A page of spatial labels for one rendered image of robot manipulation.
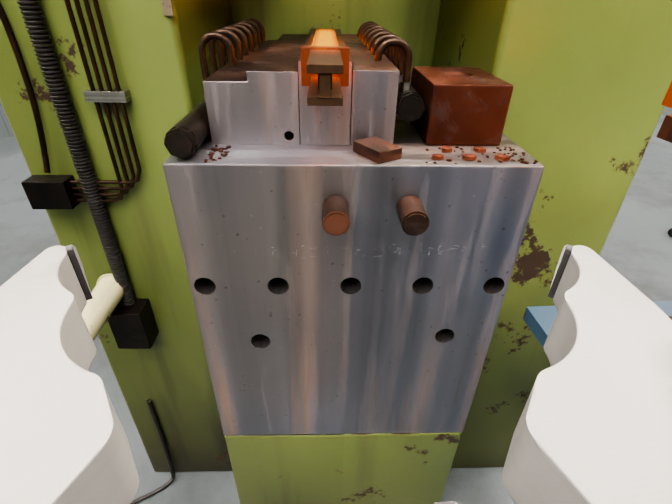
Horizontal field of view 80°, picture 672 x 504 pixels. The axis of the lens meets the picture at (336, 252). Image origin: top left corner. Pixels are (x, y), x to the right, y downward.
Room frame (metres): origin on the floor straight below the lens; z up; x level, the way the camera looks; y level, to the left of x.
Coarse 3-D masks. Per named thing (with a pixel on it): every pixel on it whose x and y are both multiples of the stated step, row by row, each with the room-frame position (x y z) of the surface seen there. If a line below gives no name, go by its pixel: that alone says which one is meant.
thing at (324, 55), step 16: (320, 32) 0.67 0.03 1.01; (304, 48) 0.42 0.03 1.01; (320, 48) 0.42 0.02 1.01; (336, 48) 0.42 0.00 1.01; (304, 64) 0.42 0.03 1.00; (320, 64) 0.33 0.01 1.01; (336, 64) 0.33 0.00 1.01; (304, 80) 0.42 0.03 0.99; (320, 80) 0.33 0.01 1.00; (336, 80) 0.40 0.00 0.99; (320, 96) 0.33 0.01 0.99; (336, 96) 0.33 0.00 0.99
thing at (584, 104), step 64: (448, 0) 0.87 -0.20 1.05; (512, 0) 0.59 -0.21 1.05; (576, 0) 0.59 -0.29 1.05; (640, 0) 0.59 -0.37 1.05; (448, 64) 0.81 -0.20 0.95; (512, 64) 0.59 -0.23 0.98; (576, 64) 0.59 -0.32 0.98; (640, 64) 0.59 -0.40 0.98; (512, 128) 0.59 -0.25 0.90; (576, 128) 0.59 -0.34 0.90; (640, 128) 0.60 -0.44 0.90; (576, 192) 0.59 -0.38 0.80; (512, 320) 0.59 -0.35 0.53; (512, 384) 0.59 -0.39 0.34
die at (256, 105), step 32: (256, 64) 0.48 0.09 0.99; (288, 64) 0.48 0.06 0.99; (352, 64) 0.44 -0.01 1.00; (384, 64) 0.48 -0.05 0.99; (224, 96) 0.44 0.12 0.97; (256, 96) 0.44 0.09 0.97; (288, 96) 0.44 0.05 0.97; (352, 96) 0.44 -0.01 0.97; (384, 96) 0.44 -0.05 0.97; (224, 128) 0.44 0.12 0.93; (256, 128) 0.44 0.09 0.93; (288, 128) 0.44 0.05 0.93; (320, 128) 0.44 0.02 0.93; (352, 128) 0.44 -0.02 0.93; (384, 128) 0.44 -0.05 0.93
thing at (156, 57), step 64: (0, 0) 0.57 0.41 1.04; (128, 0) 0.57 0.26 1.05; (192, 0) 0.66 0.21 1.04; (0, 64) 0.57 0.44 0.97; (64, 64) 0.57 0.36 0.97; (128, 64) 0.57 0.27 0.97; (192, 64) 0.61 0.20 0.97; (128, 192) 0.57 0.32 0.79; (128, 256) 0.57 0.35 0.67; (192, 320) 0.57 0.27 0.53; (128, 384) 0.57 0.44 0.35; (192, 384) 0.57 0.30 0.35; (192, 448) 0.57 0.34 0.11
